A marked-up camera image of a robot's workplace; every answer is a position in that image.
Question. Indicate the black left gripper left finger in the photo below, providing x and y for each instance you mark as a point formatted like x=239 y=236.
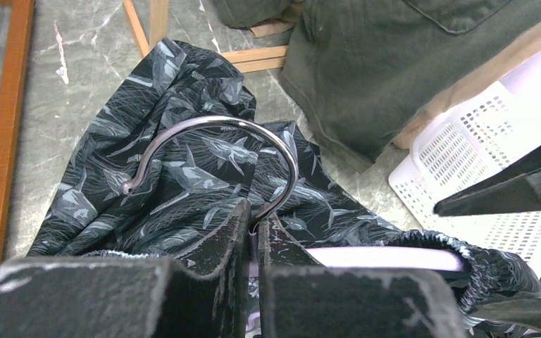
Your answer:
x=121 y=294

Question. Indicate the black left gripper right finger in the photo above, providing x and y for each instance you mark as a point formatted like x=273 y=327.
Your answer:
x=371 y=291

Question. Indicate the lilac plastic hanger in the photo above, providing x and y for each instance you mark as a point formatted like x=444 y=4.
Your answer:
x=252 y=249

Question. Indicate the dark shark print shorts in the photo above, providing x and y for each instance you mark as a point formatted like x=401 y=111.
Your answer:
x=195 y=180

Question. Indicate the beige shorts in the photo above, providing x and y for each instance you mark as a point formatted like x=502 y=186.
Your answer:
x=518 y=52

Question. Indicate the olive green shorts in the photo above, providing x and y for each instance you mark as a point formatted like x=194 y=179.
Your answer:
x=361 y=70

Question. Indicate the white plastic laundry basket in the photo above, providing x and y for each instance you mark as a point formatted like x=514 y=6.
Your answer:
x=469 y=143

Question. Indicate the orange wooden shelf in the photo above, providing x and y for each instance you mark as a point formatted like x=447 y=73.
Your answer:
x=12 y=88

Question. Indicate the wooden clothes rack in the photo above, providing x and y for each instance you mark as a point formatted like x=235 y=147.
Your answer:
x=197 y=22

